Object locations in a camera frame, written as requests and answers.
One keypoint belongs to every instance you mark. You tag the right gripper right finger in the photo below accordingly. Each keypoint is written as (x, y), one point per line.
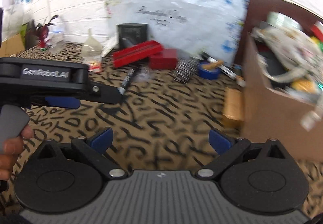
(230, 152)

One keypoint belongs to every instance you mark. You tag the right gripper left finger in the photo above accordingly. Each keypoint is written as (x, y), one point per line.
(91, 151)

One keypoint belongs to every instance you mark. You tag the floral drawstring pouch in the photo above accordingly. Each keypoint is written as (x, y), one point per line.
(296, 51)

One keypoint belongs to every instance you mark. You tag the patterned tape roll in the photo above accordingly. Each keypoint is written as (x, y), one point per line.
(279, 20)

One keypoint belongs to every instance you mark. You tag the person's left hand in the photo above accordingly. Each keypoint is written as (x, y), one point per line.
(12, 148)

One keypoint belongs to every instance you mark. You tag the gold rectangular box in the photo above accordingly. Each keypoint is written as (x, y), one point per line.
(233, 108)

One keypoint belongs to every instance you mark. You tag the red leaf plant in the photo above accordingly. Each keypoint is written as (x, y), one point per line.
(37, 34)

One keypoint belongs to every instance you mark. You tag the brown cardboard storage box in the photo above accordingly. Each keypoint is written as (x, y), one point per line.
(273, 114)

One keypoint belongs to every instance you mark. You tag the clear plastic bottle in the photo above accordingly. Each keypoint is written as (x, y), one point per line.
(56, 35)

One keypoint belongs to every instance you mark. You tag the black marker pen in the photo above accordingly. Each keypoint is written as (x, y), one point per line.
(127, 80)

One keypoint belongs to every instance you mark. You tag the clear plastic funnel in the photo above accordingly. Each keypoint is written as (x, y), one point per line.
(91, 50)

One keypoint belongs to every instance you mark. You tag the blue tape roll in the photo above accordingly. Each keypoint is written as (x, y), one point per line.
(211, 74)

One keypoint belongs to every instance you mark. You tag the wooden clothespin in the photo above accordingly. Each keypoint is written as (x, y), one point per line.
(212, 65)

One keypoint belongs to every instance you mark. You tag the clear adhesive hook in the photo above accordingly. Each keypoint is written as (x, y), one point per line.
(144, 74)

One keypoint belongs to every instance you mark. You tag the black white speckled scrubber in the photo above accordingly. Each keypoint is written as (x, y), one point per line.
(185, 69)

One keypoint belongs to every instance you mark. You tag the dark red small box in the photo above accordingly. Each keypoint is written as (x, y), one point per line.
(166, 59)

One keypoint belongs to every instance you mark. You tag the black square box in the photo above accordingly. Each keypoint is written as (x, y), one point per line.
(131, 34)

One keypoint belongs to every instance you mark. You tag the red base open case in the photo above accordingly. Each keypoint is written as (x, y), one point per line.
(135, 53)

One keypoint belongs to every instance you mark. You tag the floral white plastic bag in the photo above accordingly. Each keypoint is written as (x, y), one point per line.
(193, 26)

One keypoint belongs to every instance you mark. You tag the brown wooden board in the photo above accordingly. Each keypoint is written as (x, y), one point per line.
(257, 17)

